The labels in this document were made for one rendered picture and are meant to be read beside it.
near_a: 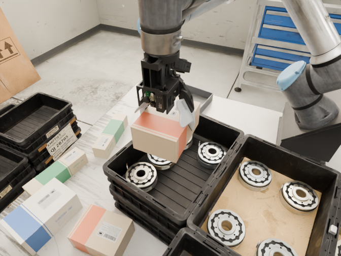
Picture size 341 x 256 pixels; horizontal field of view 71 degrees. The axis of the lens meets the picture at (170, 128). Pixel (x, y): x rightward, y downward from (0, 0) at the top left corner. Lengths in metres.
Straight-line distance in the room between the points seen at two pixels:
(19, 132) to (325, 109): 1.61
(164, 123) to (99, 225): 0.41
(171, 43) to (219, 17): 3.04
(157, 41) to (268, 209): 0.59
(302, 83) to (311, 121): 0.16
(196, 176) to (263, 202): 0.22
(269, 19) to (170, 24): 2.08
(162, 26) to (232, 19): 3.03
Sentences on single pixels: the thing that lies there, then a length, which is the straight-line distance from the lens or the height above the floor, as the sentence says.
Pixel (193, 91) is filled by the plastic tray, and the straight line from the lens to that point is 1.40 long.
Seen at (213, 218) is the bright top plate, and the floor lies 0.86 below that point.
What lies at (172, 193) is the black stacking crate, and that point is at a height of 0.83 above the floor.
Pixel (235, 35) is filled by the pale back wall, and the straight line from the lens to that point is 3.50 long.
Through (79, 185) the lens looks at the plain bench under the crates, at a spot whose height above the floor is 0.70.
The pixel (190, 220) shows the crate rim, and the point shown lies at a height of 0.93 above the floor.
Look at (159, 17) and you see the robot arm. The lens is 0.42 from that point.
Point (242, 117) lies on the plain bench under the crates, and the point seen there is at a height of 0.70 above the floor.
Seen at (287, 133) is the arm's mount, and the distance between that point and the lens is 1.09.
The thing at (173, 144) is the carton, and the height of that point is 1.11.
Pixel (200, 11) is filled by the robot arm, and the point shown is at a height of 1.30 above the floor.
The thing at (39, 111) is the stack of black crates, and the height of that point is 0.49.
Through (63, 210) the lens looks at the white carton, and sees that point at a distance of 0.90.
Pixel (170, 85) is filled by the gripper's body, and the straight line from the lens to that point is 0.49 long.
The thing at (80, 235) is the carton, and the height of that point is 0.77.
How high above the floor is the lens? 1.50
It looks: 43 degrees down
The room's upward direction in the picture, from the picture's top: straight up
